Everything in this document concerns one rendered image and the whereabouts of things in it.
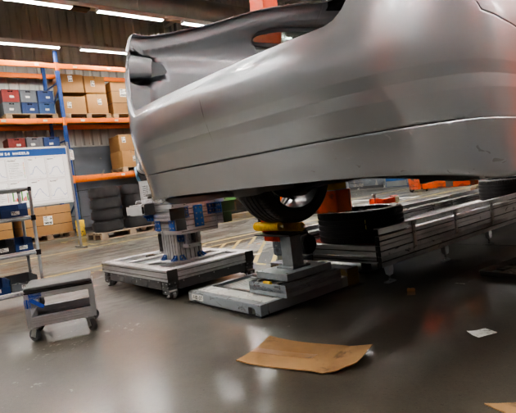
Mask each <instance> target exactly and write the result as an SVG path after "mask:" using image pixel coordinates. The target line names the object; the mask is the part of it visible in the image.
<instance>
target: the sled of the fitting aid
mask: <svg viewBox="0 0 516 413"><path fill-rule="evenodd" d="M340 280H342V277H341V269H335V268H331V269H328V270H323V271H320V272H318V273H315V274H312V275H307V276H305V277H302V278H299V279H294V280H292V281H289V282H286V281H279V280H272V279H260V278H259V279H253V280H251V281H249V288H250V293H258V294H263V295H268V296H273V297H282V298H290V297H294V296H296V295H299V294H302V293H306V292H309V291H310V290H313V289H316V288H320V287H323V286H325V285H328V284H332V283H335V282H337V281H340Z"/></svg>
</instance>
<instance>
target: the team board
mask: <svg viewBox="0 0 516 413"><path fill-rule="evenodd" d="M65 144H66V145H65V146H51V147H15V148H0V189H6V188H23V187H31V193H32V199H33V205H34V207H38V206H46V205H52V204H59V203H67V202H74V207H75V217H76V223H77V229H78V235H79V245H77V246H75V247H81V248H86V247H88V246H83V243H82V237H81V231H80V225H79V214H78V208H77V202H76V196H75V186H74V180H73V174H72V168H71V162H70V151H69V145H68V142H65ZM20 196H21V202H22V203H25V202H27V207H30V206H29V196H28V191H24V192H20ZM14 204H19V203H18V197H17V193H6V194H0V206H6V205H14Z"/></svg>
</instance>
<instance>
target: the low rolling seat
mask: <svg viewBox="0 0 516 413"><path fill-rule="evenodd" d="M85 289H88V294H89V297H82V298H78V299H74V300H69V301H64V302H56V303H52V304H47V305H44V304H42V303H40V302H37V300H36V298H41V297H48V296H52V295H57V294H62V293H70V292H75V291H80V290H85ZM23 292H24V295H23V299H24V305H25V315H26V321H27V327H28V329H32V330H30V332H29V336H30V338H31V339H32V340H33V341H38V340H39V339H40V338H41V333H40V331H41V330H43V328H44V325H52V324H56V323H61V322H65V321H69V320H77V319H81V318H85V317H86V318H85V319H86V320H87V322H88V327H89V328H90V329H91V330H95V329H97V321H96V318H98V316H99V311H98V310H97V308H96V300H95V294H94V288H93V277H92V276H91V271H90V270H87V271H82V272H77V273H72V274H67V275H58V276H53V277H48V278H43V279H34V280H30V281H29V282H28V283H27V285H26V286H25V288H24V289H23ZM30 303H31V304H32V309H31V305H30Z"/></svg>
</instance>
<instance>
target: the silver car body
mask: <svg viewBox="0 0 516 413"><path fill-rule="evenodd" d="M125 53H126V54H127V57H126V64H125V82H124V84H125V92H126V100H127V107H128V114H129V127H130V133H131V137H132V140H133V144H134V148H135V151H136V153H137V156H138V159H139V162H140V164H141V166H142V168H143V172H144V174H145V176H146V178H147V182H148V185H149V188H150V190H151V194H152V200H153V201H154V202H155V203H157V204H161V205H173V204H183V203H190V202H200V201H206V200H212V199H218V198H224V197H248V196H255V195H258V194H261V193H264V192H270V191H276V190H282V189H288V188H295V186H294V184H299V183H309V182H319V181H329V180H341V181H338V182H336V183H341V182H350V181H355V180H358V179H419V182H420V183H421V184H427V183H430V182H433V181H436V180H440V181H466V180H477V179H497V178H506V177H510V176H515V175H516V0H325V1H321V2H303V3H294V4H287V5H282V6H276V7H267V8H263V9H260V10H256V11H250V12H247V13H244V14H241V15H238V16H234V17H230V18H228V19H225V20H220V21H216V22H214V23H210V24H207V25H201V26H198V27H193V28H190V29H182V30H177V31H173V32H169V33H165V34H157V35H149V36H144V35H139V34H131V35H130V36H129V38H128V41H127V45H126V49H125ZM343 179H344V180H343ZM225 191H228V192H225Z"/></svg>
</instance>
